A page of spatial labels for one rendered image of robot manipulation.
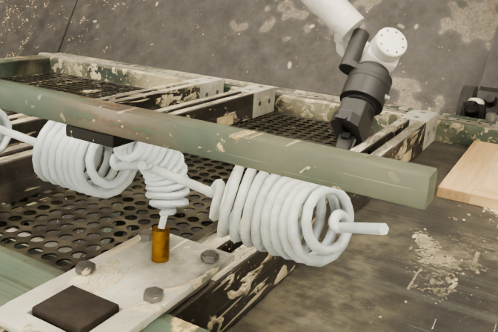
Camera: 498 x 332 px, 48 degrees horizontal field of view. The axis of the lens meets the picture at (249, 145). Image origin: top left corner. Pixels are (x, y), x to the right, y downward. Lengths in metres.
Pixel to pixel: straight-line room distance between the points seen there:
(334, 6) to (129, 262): 0.81
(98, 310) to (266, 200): 0.15
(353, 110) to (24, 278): 0.72
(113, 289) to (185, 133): 0.16
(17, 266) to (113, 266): 0.09
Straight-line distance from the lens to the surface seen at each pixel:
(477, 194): 1.07
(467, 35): 2.64
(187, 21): 3.17
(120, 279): 0.50
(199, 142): 0.37
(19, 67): 2.10
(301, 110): 1.59
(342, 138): 1.10
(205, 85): 1.61
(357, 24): 1.22
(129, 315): 0.45
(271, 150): 0.35
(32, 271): 0.54
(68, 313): 0.45
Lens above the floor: 2.26
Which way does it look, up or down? 59 degrees down
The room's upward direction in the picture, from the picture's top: 47 degrees counter-clockwise
